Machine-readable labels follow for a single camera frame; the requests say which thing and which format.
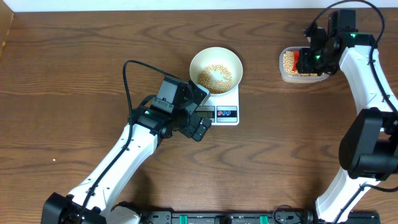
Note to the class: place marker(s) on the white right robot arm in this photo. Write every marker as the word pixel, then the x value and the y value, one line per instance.
pixel 368 151

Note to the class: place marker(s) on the red measuring scoop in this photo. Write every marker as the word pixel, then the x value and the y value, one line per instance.
pixel 296 55

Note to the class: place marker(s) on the soybeans in bowl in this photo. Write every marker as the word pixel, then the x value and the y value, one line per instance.
pixel 216 78

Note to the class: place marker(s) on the soybeans in container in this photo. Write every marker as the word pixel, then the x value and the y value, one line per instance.
pixel 287 60

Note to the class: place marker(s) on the clear plastic container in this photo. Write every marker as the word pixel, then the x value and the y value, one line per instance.
pixel 297 79

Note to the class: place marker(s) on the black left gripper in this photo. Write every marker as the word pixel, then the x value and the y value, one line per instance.
pixel 193 121

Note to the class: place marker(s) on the beige bowl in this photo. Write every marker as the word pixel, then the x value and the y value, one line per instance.
pixel 217 56

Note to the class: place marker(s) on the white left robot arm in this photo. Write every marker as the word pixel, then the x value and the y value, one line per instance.
pixel 93 200

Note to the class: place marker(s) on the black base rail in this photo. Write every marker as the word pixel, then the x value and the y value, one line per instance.
pixel 236 217

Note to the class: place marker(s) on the white digital kitchen scale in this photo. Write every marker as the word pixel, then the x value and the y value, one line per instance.
pixel 222 110

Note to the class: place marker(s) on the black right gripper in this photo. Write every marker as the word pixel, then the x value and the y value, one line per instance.
pixel 304 66

